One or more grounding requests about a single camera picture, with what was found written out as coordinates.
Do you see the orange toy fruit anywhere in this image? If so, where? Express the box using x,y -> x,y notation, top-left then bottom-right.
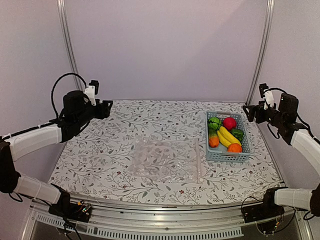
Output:
227,143 -> 243,153

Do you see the aluminium frame post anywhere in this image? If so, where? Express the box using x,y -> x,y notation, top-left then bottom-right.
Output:
245,0 -> 275,105
56,0 -> 83,91

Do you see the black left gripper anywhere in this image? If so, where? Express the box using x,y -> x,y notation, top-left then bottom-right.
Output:
75,99 -> 113,128

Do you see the light blue plastic basket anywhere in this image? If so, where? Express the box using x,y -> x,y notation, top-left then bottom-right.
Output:
205,111 -> 252,163

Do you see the clear zip top bag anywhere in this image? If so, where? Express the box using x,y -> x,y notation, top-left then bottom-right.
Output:
128,137 -> 202,184

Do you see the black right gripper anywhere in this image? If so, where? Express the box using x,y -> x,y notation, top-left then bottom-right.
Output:
243,100 -> 286,128

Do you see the right aluminium frame post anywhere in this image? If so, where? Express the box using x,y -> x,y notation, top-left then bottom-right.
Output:
245,0 -> 275,105

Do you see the dark green pepper toy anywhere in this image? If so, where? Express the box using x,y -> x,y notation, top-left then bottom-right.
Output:
230,128 -> 244,142

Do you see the green watermelon toy ball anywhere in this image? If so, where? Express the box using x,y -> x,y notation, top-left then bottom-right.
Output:
207,116 -> 223,131

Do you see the left aluminium frame post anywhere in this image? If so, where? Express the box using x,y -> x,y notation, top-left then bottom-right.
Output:
56,0 -> 83,91

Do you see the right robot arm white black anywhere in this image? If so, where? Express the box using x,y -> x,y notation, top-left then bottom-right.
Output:
242,89 -> 320,219

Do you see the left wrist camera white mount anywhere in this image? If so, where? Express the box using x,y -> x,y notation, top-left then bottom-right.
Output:
84,80 -> 100,106

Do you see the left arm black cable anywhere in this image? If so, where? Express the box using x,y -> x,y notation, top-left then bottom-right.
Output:
50,72 -> 88,119

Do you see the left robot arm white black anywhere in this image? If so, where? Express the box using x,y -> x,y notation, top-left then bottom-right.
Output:
0,86 -> 113,217

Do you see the green orange carrot toy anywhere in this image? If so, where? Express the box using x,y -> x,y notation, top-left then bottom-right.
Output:
208,128 -> 220,148

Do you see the red apple toy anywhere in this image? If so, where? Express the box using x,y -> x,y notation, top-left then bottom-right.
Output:
222,117 -> 237,131

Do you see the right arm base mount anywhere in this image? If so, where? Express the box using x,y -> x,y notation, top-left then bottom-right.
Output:
241,201 -> 285,235

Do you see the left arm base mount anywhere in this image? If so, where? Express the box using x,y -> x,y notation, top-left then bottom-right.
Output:
48,200 -> 92,223

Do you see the front aluminium rail frame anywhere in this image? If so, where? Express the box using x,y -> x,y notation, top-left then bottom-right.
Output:
21,194 -> 316,240

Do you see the yellow banana toy bunch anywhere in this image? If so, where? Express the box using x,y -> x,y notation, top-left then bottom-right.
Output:
217,126 -> 242,148

